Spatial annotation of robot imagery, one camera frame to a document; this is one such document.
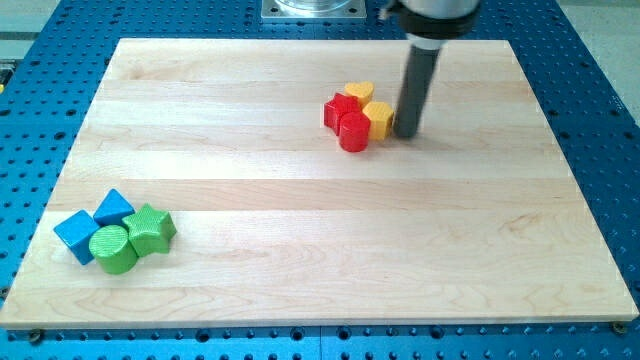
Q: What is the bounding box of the blue cube block left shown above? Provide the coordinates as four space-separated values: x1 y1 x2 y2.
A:
54 210 100 265

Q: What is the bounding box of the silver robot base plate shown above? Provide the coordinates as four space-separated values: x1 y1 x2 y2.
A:
261 0 367 20

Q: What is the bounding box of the light wooden board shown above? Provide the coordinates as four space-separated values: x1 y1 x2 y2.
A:
1 38 638 329

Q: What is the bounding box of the blue perforated table plate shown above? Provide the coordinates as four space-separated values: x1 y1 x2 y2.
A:
1 1 639 359

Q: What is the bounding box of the blue cube block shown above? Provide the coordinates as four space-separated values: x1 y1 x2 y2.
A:
93 189 135 226
54 210 100 265

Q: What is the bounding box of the yellow heart block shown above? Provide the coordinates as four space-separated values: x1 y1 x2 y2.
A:
344 81 375 108

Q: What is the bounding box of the green star block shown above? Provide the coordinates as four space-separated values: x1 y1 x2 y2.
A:
122 203 177 257

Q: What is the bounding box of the blue cube block rear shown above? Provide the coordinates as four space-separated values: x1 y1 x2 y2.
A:
93 189 135 226

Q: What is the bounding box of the red cylinder block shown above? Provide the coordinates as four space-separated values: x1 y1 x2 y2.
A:
338 112 371 152

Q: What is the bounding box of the yellow hexagon block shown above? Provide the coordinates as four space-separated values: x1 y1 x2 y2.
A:
362 101 394 140

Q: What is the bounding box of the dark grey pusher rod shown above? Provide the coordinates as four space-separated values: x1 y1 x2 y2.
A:
393 45 440 139

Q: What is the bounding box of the red star block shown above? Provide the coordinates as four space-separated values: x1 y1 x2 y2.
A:
323 93 360 135

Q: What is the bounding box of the green cylinder block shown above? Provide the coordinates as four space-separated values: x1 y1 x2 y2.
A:
89 225 138 275

